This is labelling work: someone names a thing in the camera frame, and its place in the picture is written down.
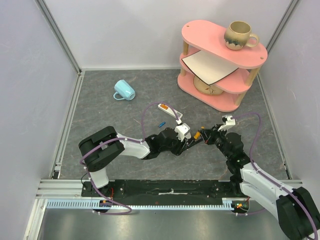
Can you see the light blue mug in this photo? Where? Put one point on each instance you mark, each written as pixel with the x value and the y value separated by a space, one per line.
pixel 123 91

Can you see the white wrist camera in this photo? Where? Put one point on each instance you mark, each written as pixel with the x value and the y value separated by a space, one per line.
pixel 182 130
pixel 228 122

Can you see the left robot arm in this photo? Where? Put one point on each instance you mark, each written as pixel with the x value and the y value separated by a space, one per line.
pixel 102 147

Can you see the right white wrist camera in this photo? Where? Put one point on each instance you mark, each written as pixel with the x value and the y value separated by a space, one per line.
pixel 228 122

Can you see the grey cable duct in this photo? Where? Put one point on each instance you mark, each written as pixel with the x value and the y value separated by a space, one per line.
pixel 98 205

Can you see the beige bowl on shelf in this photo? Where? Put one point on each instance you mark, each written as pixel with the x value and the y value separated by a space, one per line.
pixel 205 88

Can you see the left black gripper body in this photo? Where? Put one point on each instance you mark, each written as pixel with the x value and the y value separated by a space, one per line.
pixel 177 146

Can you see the orange handled screwdriver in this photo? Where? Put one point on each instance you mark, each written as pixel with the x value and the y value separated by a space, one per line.
pixel 197 135

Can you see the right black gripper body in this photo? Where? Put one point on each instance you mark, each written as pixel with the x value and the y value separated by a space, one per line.
pixel 213 134

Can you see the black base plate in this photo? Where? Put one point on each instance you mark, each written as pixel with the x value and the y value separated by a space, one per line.
pixel 137 192

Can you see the pink three-tier shelf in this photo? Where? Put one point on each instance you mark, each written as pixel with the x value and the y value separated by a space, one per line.
pixel 206 36

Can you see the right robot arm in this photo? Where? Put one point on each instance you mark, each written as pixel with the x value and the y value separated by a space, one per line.
pixel 293 207

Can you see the white square plate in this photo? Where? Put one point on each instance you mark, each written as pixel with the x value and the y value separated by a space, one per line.
pixel 207 67

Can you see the beige ceramic mug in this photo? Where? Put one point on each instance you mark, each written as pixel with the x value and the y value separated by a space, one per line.
pixel 238 35

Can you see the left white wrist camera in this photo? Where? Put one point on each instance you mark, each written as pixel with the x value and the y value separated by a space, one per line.
pixel 182 130

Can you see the white remote orange batteries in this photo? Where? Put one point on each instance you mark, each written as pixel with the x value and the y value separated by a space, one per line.
pixel 172 112

